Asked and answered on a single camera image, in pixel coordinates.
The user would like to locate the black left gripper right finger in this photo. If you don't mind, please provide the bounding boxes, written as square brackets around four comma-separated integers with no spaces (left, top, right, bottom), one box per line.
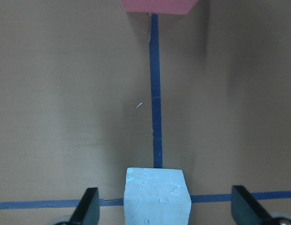
[231,185,273,225]

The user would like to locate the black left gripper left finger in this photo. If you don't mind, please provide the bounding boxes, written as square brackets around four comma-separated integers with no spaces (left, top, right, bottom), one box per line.
[69,187,100,225]

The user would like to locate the light blue foam block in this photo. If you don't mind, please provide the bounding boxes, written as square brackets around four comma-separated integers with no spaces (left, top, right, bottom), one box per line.
[123,167,191,225]

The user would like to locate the pink foam block far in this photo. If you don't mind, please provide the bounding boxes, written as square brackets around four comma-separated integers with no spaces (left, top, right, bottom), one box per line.
[121,0,198,15]

